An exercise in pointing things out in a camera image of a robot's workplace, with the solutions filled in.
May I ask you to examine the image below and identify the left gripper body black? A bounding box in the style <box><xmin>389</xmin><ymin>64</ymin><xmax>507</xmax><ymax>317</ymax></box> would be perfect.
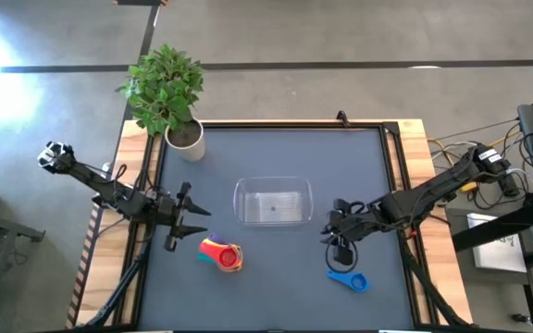
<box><xmin>153</xmin><ymin>181</ymin><xmax>192</xmax><ymax>253</ymax></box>

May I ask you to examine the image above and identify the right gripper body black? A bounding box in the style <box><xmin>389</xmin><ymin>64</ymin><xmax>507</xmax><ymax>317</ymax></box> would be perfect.
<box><xmin>332</xmin><ymin>197</ymin><xmax>382</xmax><ymax>245</ymax></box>

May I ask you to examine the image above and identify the yellow measuring cup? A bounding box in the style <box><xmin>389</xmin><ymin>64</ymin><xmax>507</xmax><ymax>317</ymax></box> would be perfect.
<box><xmin>200</xmin><ymin>237</ymin><xmax>242</xmax><ymax>271</ymax></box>

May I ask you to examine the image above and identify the red measuring cup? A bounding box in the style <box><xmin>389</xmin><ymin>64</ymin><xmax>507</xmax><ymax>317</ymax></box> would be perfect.
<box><xmin>199</xmin><ymin>240</ymin><xmax>242</xmax><ymax>270</ymax></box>

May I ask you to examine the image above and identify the blue measuring cup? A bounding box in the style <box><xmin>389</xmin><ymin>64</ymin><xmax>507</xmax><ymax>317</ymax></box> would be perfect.
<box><xmin>326</xmin><ymin>269</ymin><xmax>370</xmax><ymax>293</ymax></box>

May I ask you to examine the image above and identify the clear plastic basket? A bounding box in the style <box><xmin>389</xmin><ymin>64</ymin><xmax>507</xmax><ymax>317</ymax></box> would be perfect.
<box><xmin>232</xmin><ymin>176</ymin><xmax>315</xmax><ymax>227</ymax></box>

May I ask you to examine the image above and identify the cream plant pot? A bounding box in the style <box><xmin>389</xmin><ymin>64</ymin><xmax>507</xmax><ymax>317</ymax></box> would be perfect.
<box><xmin>164</xmin><ymin>118</ymin><xmax>206</xmax><ymax>163</ymax></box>

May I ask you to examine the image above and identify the wooden table border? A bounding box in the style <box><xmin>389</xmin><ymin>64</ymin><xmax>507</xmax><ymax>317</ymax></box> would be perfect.
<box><xmin>74</xmin><ymin>118</ymin><xmax>474</xmax><ymax>327</ymax></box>

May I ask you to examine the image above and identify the green leafy plant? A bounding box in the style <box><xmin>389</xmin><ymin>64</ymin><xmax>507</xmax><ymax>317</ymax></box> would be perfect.
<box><xmin>116</xmin><ymin>43</ymin><xmax>205</xmax><ymax>138</ymax></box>

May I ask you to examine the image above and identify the white paper sheet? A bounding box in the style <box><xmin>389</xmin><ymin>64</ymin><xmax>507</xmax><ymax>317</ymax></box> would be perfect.
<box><xmin>467</xmin><ymin>212</ymin><xmax>527</xmax><ymax>274</ymax></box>

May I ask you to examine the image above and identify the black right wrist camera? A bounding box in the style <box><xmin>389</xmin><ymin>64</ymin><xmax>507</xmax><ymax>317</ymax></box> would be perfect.
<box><xmin>333</xmin><ymin>244</ymin><xmax>355</xmax><ymax>267</ymax></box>

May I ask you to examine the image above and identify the black looped cable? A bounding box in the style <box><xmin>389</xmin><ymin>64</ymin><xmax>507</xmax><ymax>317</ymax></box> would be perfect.
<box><xmin>325</xmin><ymin>235</ymin><xmax>359</xmax><ymax>275</ymax></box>

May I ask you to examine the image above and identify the black diagonal frame strut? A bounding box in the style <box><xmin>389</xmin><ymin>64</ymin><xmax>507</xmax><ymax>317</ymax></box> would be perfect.
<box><xmin>85</xmin><ymin>240</ymin><xmax>153</xmax><ymax>327</ymax></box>
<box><xmin>400</xmin><ymin>249</ymin><xmax>472</xmax><ymax>327</ymax></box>

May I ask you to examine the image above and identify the black table edge frame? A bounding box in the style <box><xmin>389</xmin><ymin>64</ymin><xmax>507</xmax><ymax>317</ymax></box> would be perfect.
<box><xmin>135</xmin><ymin>120</ymin><xmax>424</xmax><ymax>332</ymax></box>

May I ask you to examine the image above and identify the black white striped rail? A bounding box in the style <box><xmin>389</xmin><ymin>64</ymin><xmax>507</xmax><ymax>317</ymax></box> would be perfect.
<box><xmin>66</xmin><ymin>205</ymin><xmax>105</xmax><ymax>327</ymax></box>

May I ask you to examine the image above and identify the tangled cable bundle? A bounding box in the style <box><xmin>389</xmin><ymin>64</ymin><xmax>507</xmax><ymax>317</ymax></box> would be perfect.
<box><xmin>428</xmin><ymin>117</ymin><xmax>533</xmax><ymax>212</ymax></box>

